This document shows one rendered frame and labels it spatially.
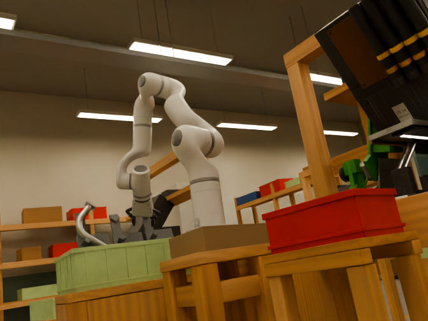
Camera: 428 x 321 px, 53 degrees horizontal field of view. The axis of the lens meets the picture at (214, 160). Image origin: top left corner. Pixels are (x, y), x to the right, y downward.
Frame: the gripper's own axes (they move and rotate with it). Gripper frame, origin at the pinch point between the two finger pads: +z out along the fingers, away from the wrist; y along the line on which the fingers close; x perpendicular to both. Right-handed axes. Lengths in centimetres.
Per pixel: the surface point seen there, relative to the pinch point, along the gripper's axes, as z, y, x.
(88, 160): 282, 221, -551
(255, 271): -23, -51, 54
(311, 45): -75, -83, -68
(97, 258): -10.4, 11.6, 38.0
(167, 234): 11.1, -11.2, -6.2
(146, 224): 6.0, -0.2, -6.8
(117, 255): -8.7, 4.3, 33.9
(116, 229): 4.3, 13.4, 0.8
